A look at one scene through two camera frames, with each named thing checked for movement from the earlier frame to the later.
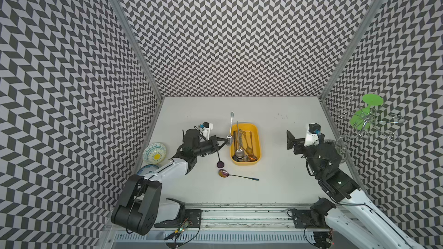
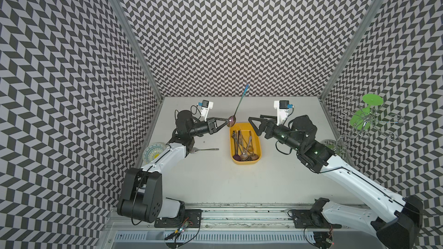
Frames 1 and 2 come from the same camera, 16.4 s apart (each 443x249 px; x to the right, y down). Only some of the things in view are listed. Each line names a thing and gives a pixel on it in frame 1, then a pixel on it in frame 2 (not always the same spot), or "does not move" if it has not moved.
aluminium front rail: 247,218 does not move
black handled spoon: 235,158 does not move
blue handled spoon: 224,173 → 232,120
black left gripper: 215,146 → 211,124
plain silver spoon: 229,138 → 244,157
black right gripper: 299,143 → 270,124
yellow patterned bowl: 154,153 does not move
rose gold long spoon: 252,157 does not move
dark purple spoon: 220,163 → 237,157
